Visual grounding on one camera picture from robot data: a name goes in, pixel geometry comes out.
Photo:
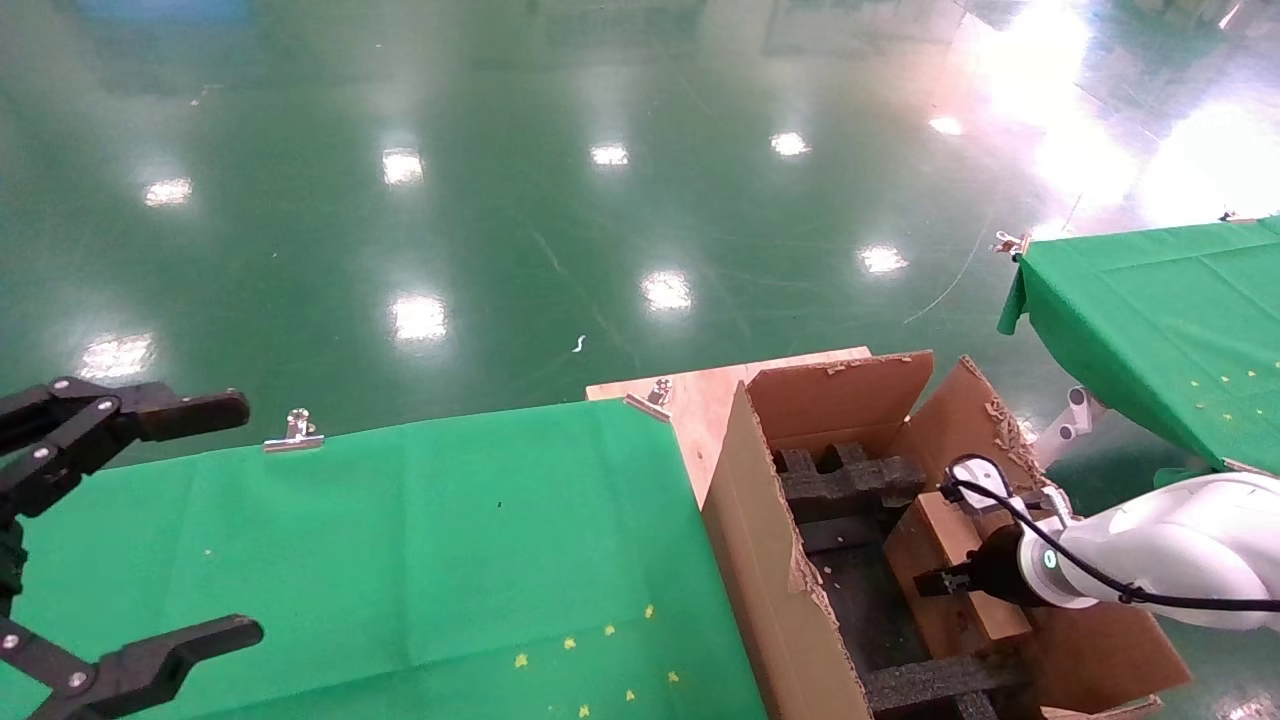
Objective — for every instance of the silver binder clip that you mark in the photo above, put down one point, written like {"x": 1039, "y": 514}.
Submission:
{"x": 655, "y": 395}
{"x": 293, "y": 432}
{"x": 1010, "y": 243}

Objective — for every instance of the grey metal table leg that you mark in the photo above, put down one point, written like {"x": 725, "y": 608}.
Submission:
{"x": 1072, "y": 420}

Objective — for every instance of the large green tablecloth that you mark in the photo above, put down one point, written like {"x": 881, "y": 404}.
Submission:
{"x": 350, "y": 550}

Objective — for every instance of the small brown cardboard box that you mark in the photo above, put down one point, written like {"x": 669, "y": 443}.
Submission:
{"x": 925, "y": 545}

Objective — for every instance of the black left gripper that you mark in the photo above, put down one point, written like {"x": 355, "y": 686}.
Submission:
{"x": 8, "y": 565}

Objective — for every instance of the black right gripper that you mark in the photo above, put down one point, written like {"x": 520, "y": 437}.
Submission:
{"x": 998, "y": 570}

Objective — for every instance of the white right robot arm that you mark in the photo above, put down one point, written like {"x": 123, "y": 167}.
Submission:
{"x": 1190, "y": 540}

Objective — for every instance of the green tablecloth with fold creases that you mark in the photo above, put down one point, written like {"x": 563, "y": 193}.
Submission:
{"x": 1150, "y": 300}

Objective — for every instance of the large open brown carton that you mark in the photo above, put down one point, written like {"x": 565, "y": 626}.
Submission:
{"x": 770, "y": 600}

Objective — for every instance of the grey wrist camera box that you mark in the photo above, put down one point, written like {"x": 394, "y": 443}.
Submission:
{"x": 975, "y": 475}

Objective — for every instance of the silver camera mount bracket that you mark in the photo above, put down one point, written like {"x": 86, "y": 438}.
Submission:
{"x": 1045, "y": 503}

